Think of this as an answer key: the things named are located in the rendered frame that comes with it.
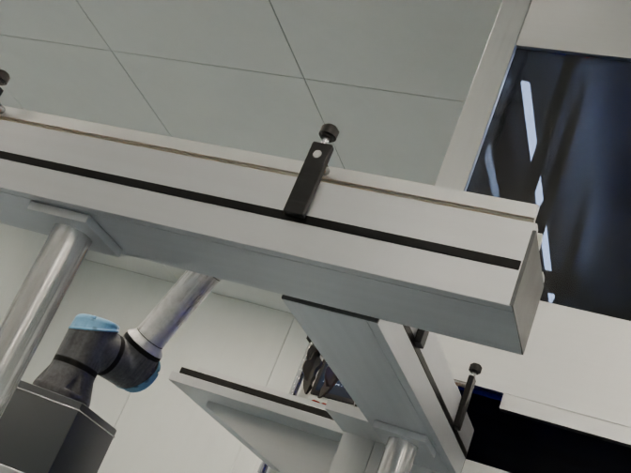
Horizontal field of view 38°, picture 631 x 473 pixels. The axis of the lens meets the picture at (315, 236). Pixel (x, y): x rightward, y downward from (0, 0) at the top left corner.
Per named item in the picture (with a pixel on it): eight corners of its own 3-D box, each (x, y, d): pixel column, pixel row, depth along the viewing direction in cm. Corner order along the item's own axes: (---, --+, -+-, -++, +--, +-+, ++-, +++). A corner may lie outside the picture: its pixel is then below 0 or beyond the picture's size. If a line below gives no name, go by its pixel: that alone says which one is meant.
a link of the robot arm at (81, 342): (45, 352, 232) (69, 305, 237) (84, 374, 240) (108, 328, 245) (70, 356, 224) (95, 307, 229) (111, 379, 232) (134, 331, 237)
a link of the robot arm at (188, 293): (83, 358, 242) (217, 202, 243) (124, 382, 251) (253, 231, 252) (96, 382, 233) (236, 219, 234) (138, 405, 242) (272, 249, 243)
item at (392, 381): (385, 455, 167) (413, 376, 173) (468, 481, 161) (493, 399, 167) (269, 296, 110) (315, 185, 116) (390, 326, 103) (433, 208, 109)
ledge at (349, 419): (412, 452, 165) (416, 442, 166) (399, 431, 154) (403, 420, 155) (342, 431, 171) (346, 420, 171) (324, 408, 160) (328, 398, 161)
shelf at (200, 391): (441, 527, 228) (444, 520, 229) (384, 446, 169) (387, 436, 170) (272, 469, 247) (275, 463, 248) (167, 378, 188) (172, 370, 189)
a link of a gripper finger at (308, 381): (287, 381, 194) (307, 343, 197) (296, 390, 199) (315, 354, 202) (300, 387, 193) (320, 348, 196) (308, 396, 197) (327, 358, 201)
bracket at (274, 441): (335, 514, 177) (359, 451, 182) (331, 511, 175) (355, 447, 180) (188, 463, 191) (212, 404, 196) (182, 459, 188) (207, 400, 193)
